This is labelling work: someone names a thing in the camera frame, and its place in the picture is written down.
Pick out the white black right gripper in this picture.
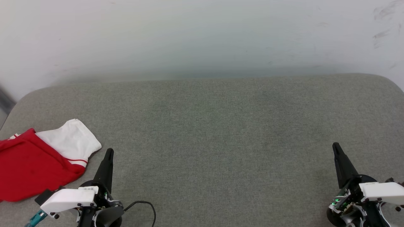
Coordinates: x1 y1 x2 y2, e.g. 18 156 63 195
326 143 404 227

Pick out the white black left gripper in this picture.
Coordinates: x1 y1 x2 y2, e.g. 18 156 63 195
40 148 124 227

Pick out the red and white jersey shirt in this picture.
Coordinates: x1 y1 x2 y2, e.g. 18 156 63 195
0 119 102 202

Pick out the grey fabric sofa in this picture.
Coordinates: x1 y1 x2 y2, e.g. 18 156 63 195
0 73 404 227

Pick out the thin black cable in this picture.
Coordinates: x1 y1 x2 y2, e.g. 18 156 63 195
122 201 157 227

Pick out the teal cable connector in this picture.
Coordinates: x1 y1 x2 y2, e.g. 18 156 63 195
25 209 48 227

